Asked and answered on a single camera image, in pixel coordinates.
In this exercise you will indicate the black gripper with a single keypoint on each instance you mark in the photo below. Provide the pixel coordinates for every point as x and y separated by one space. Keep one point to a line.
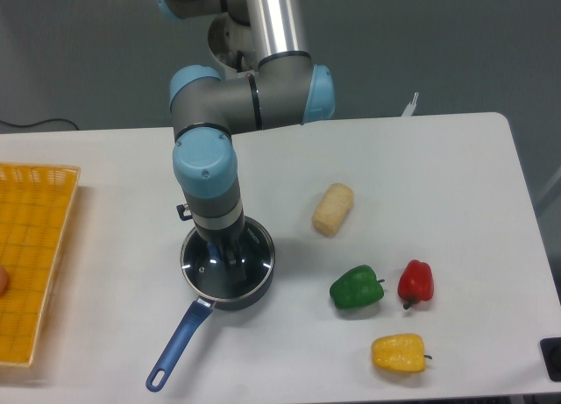
226 236

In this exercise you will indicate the glass pot lid blue knob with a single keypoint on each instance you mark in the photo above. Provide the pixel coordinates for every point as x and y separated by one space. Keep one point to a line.
209 279

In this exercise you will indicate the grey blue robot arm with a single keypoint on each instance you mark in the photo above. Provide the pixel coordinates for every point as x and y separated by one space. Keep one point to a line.
278 85

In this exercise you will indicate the dark blue saucepan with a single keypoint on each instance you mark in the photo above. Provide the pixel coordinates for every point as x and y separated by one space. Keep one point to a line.
198 311

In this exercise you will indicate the beige bread loaf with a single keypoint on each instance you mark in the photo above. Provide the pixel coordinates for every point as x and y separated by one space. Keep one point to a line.
331 211

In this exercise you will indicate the green bell pepper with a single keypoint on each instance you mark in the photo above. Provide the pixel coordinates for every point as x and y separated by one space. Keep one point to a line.
357 288

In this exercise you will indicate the red bell pepper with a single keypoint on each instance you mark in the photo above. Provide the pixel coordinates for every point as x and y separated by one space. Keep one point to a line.
416 283

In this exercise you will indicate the yellow woven basket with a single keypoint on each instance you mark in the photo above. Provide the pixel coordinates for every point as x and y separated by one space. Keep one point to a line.
36 202

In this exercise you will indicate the yellow bell pepper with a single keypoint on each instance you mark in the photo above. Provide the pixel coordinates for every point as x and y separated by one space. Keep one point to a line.
400 353

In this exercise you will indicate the black device at table edge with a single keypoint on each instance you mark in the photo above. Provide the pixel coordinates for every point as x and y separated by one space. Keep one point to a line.
551 351

